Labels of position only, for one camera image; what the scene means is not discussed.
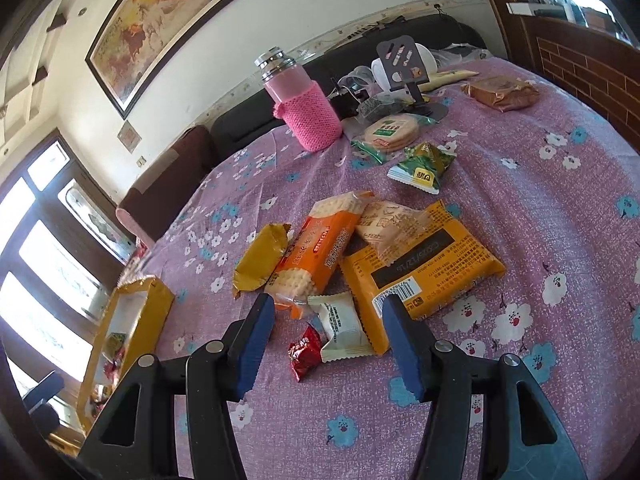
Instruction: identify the pink bottle with knitted sleeve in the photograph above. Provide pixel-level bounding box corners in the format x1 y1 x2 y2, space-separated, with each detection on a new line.
254 46 344 153

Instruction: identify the small white pastry packet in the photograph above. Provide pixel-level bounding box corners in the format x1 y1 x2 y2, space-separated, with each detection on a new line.
306 291 373 363

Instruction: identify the small red candy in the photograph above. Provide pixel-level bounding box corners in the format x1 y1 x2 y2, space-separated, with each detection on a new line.
287 322 325 383

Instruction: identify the brown pastry packet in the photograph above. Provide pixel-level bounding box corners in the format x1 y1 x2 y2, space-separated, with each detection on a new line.
460 76 541 112

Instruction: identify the wooden cabinet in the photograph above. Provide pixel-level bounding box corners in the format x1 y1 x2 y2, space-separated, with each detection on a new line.
470 0 640 146

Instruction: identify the yellow cardboard box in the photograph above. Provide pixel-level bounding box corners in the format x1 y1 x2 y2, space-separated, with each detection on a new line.
75 275 176 436

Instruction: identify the white plastic bag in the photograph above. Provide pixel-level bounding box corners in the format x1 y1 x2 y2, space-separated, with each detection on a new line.
437 44 493 68

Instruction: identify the purple floral tablecloth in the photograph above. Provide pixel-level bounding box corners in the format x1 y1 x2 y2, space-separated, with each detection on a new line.
115 55 640 480

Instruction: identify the pale yellow packet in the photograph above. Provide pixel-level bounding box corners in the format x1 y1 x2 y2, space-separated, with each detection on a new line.
417 69 478 93

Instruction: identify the clear plastic wrapper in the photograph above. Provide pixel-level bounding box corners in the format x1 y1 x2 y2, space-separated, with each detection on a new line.
340 65 376 91

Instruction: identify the framed wall painting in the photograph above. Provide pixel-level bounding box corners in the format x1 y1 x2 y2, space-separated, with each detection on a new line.
85 0 275 120

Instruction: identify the dark seed bag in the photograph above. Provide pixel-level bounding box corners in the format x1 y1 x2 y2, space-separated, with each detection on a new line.
356 95 406 123

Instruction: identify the orange-yellow cake packet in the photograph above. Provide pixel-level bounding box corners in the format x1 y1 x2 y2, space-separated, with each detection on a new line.
340 199 508 356

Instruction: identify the grey phone stand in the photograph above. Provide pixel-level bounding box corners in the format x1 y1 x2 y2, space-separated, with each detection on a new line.
376 35 451 121

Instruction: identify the brown chair cushion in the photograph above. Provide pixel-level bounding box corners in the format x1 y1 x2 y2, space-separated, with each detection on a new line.
116 125 216 251

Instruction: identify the clear rice cracker packet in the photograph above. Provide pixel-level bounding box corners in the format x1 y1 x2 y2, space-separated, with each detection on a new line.
354 199 431 266

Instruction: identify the wooden glass door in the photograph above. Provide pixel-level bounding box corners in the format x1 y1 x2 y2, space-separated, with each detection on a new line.
0 130 138 401

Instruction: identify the orange cracker packet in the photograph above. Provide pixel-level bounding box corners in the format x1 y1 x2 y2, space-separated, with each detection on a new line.
263 191 376 322

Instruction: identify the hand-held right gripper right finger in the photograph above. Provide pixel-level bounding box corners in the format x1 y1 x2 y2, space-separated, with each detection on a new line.
381 294 591 480

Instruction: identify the small black device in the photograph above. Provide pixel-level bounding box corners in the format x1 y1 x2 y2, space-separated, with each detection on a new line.
330 77 371 116

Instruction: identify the wall switch plate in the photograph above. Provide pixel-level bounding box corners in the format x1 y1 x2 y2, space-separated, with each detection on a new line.
117 121 142 153

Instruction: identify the small green snack packet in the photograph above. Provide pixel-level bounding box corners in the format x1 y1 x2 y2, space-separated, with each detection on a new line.
386 142 457 195

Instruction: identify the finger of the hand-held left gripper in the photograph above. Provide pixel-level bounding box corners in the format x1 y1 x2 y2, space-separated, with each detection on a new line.
22 372 67 408

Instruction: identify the black sofa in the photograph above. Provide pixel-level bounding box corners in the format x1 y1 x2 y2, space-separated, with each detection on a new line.
207 12 488 161

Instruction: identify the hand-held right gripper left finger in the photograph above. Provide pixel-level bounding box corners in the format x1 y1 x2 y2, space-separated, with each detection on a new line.
75 292 277 480

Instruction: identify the gold foil snack packet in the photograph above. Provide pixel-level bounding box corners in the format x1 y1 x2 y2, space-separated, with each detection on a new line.
232 223 292 300

